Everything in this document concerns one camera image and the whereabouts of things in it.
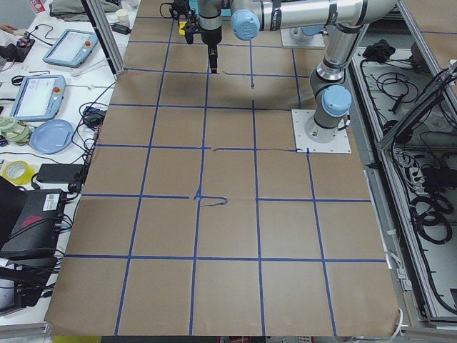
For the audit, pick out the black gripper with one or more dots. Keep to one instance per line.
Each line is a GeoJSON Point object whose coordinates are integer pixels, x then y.
{"type": "Point", "coordinates": [211, 36]}

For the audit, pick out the yellow beetle toy car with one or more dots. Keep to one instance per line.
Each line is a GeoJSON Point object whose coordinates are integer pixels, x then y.
{"type": "Point", "coordinates": [182, 25]}

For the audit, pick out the light blue plastic bin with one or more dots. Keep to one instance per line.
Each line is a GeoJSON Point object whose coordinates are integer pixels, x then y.
{"type": "Point", "coordinates": [194, 5]}

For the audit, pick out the white paper cup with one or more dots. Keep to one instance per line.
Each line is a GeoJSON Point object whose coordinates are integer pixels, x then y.
{"type": "Point", "coordinates": [123, 17]}

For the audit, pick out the upper teach pendant tablet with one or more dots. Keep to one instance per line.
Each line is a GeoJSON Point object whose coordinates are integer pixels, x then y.
{"type": "Point", "coordinates": [72, 48]}

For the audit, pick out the teach pendant tablet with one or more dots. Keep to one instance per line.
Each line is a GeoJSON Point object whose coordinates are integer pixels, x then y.
{"type": "Point", "coordinates": [72, 48]}
{"type": "Point", "coordinates": [39, 98]}

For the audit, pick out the lower teach pendant tablet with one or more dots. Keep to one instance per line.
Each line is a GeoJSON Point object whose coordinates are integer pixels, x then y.
{"type": "Point", "coordinates": [39, 98]}

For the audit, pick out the light blue plastic plate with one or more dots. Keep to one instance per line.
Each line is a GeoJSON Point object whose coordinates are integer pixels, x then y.
{"type": "Point", "coordinates": [52, 136]}

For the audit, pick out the black power adapter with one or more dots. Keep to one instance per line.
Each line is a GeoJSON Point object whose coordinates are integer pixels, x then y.
{"type": "Point", "coordinates": [59, 173]}

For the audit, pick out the yellow tape roll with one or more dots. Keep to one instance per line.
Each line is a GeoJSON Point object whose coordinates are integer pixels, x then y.
{"type": "Point", "coordinates": [18, 172]}

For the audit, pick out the black computer box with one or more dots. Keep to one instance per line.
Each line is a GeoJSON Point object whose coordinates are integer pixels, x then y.
{"type": "Point", "coordinates": [28, 221]}

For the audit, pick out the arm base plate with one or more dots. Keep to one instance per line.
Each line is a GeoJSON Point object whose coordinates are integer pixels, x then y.
{"type": "Point", "coordinates": [288, 41]}

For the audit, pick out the aluminium frame post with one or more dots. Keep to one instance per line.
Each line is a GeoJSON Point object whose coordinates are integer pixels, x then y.
{"type": "Point", "coordinates": [100, 24]}

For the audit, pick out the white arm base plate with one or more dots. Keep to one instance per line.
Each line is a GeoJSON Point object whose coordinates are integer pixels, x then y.
{"type": "Point", "coordinates": [311, 138]}

